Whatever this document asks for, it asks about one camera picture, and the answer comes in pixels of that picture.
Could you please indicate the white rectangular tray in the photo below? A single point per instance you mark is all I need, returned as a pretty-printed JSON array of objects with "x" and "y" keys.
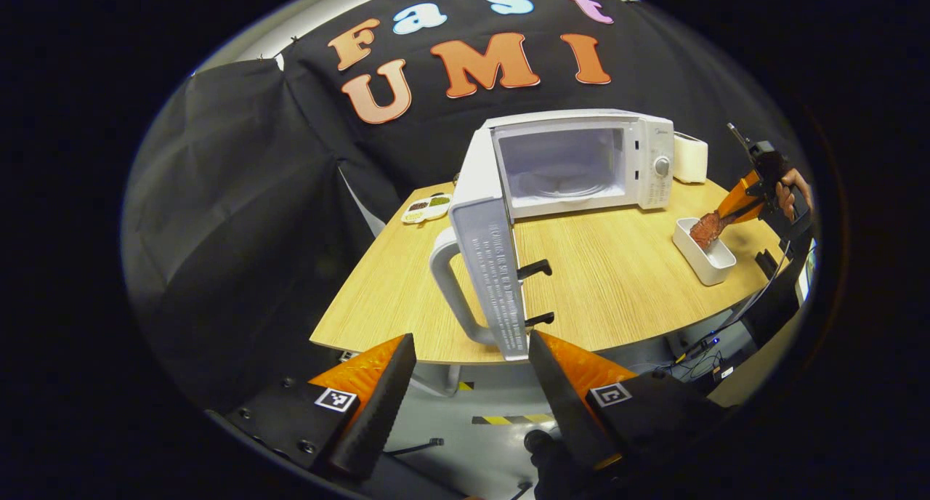
[{"x": 708, "y": 264}]

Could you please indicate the white microwave oven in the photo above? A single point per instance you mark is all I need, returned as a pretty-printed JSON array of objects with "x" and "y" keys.
[{"x": 494, "y": 267}]

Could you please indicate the dark chair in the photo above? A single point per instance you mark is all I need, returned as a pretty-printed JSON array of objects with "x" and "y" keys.
[{"x": 774, "y": 296}]

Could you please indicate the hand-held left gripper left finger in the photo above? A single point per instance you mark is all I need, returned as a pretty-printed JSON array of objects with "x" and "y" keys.
[{"x": 378, "y": 413}]

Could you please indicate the white toaster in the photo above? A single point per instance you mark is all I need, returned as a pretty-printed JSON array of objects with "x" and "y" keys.
[{"x": 690, "y": 158}]

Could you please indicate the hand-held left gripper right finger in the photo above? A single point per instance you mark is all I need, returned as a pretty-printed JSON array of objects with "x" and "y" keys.
[{"x": 567, "y": 405}]

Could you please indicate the red meat slice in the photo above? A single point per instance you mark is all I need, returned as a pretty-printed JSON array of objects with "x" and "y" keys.
[{"x": 705, "y": 230}]

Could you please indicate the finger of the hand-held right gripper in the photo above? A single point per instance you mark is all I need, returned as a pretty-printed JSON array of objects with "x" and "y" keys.
[
  {"x": 748, "y": 213},
  {"x": 737, "y": 195}
]

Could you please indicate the white divided dish with grains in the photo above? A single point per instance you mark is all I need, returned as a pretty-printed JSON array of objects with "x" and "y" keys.
[{"x": 429, "y": 208}]

